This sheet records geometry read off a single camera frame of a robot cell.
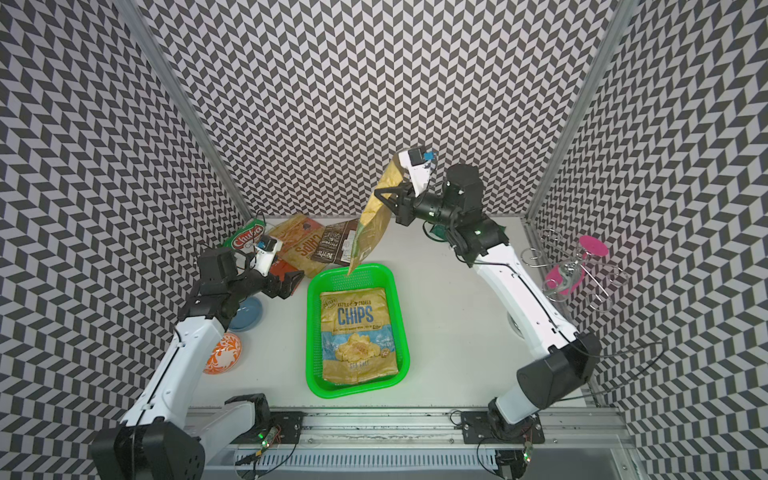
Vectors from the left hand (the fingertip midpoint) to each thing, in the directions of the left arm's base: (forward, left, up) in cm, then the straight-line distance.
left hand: (287, 267), depth 79 cm
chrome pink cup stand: (-7, -71, +8) cm, 72 cm away
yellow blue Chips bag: (-12, -18, -18) cm, 28 cm away
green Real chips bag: (+30, -46, -18) cm, 57 cm away
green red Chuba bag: (+28, +28, -19) cm, 44 cm away
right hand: (+2, -26, +22) cm, 34 cm away
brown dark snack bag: (+24, -7, -19) cm, 31 cm away
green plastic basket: (+4, -8, -12) cm, 15 cm away
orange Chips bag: (+26, +7, -17) cm, 32 cm away
